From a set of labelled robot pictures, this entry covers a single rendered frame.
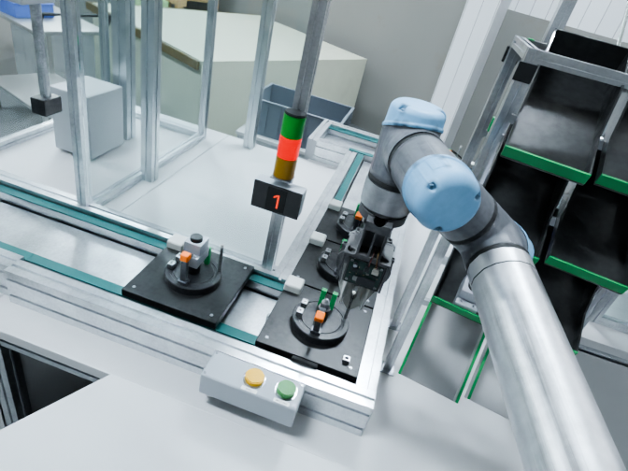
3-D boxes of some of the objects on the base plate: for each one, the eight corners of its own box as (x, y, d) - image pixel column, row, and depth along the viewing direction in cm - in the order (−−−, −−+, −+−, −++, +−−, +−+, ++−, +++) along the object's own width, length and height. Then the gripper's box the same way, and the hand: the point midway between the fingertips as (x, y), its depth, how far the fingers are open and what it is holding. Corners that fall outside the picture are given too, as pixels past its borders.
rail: (361, 436, 98) (375, 406, 92) (9, 301, 107) (2, 266, 101) (364, 416, 102) (378, 386, 96) (28, 288, 112) (21, 254, 106)
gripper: (348, 212, 61) (315, 322, 72) (411, 234, 60) (367, 341, 71) (359, 188, 68) (327, 291, 80) (416, 206, 67) (375, 308, 79)
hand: (351, 299), depth 77 cm, fingers closed
